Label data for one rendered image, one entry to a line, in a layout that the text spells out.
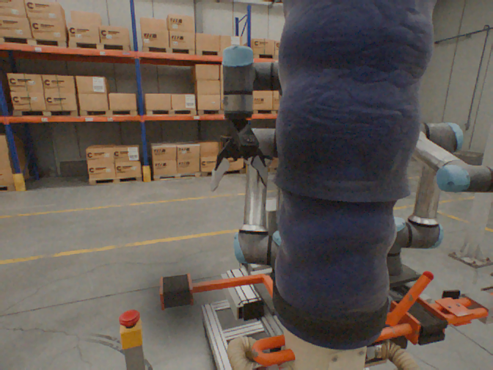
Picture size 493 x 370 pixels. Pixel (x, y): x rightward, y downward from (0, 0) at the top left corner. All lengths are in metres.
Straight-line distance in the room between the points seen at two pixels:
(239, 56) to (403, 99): 0.40
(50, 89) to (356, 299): 7.54
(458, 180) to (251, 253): 0.68
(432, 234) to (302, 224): 1.00
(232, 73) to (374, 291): 0.55
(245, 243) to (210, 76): 6.80
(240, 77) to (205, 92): 6.94
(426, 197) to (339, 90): 1.01
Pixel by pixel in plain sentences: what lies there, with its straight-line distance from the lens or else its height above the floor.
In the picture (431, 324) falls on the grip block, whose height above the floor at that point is 1.27.
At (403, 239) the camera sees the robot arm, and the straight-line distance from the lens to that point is 1.40.
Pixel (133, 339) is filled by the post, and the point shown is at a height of 0.96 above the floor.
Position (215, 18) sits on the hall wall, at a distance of 9.38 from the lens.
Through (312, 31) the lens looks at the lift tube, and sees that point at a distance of 0.45.
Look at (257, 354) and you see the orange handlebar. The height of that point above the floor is 1.26.
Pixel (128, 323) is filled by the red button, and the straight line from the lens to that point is 1.14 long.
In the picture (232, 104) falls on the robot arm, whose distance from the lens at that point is 0.73.
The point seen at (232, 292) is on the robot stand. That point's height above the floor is 0.95.
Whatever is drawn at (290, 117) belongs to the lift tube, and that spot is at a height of 1.72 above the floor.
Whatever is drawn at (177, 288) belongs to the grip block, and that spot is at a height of 1.27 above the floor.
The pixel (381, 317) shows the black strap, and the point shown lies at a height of 1.38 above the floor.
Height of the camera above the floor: 1.73
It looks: 15 degrees down
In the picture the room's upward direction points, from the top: straight up
